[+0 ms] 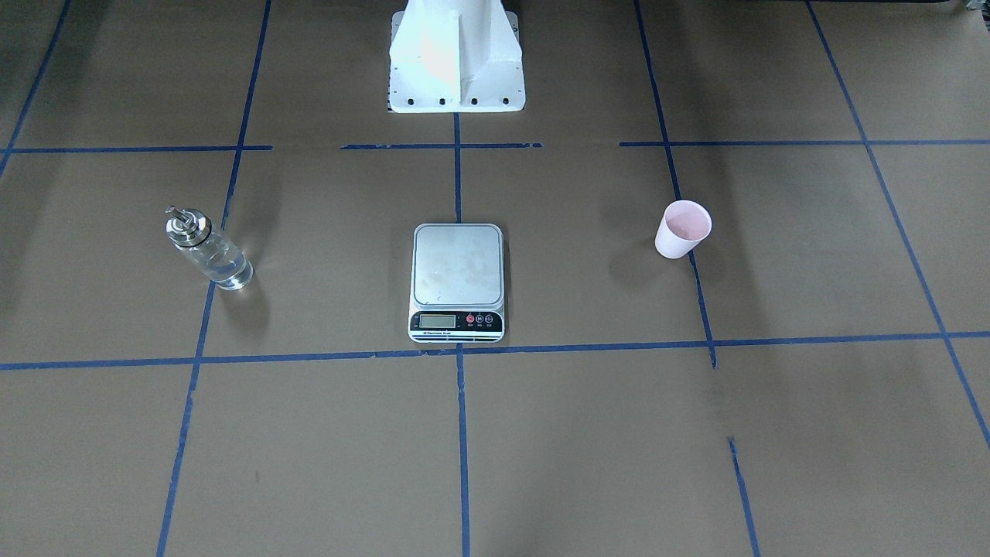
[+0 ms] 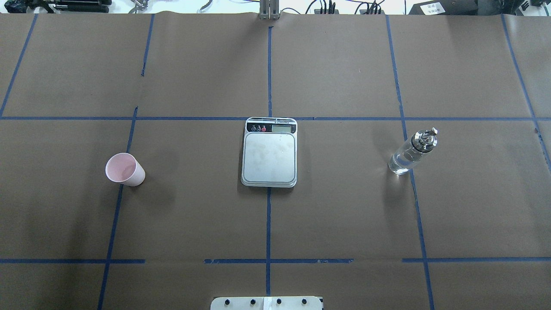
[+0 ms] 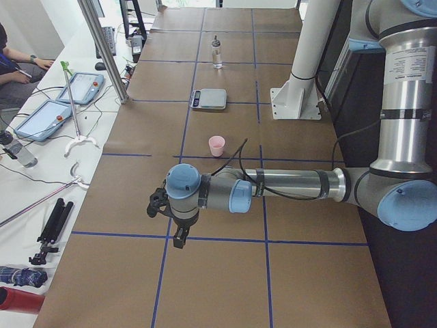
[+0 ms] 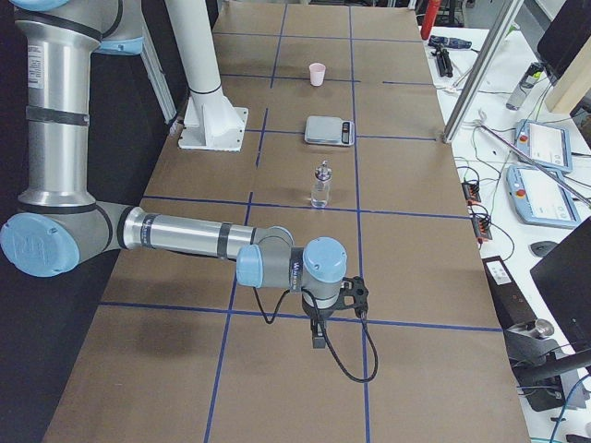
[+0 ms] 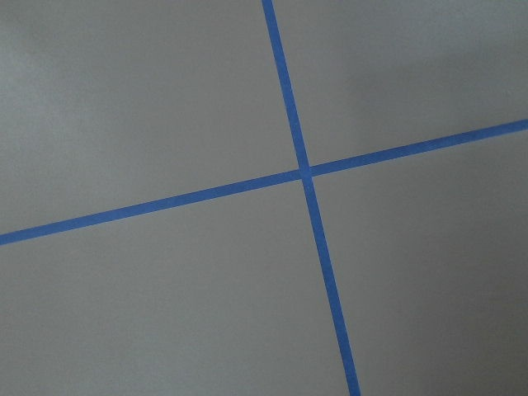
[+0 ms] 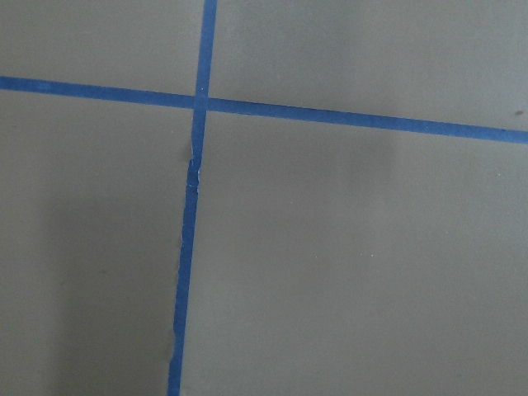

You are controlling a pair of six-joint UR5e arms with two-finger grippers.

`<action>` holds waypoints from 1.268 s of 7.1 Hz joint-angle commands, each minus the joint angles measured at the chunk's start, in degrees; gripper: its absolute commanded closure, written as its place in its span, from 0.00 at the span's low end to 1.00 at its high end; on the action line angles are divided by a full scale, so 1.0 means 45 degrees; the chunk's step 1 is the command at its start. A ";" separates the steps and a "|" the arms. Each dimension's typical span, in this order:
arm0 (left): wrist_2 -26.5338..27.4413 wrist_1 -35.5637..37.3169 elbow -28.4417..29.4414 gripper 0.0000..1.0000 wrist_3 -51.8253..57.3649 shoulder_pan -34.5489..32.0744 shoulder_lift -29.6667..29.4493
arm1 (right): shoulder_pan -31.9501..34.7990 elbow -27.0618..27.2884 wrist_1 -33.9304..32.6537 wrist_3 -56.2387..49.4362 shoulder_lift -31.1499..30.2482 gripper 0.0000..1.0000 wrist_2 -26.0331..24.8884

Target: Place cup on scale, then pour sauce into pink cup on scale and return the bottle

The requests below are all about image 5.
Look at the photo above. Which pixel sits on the blue tape strip lengthwise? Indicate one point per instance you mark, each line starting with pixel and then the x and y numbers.
pixel 311 199

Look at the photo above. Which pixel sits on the blue tape strip crosswise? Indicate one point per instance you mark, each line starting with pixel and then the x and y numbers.
pixel 261 182

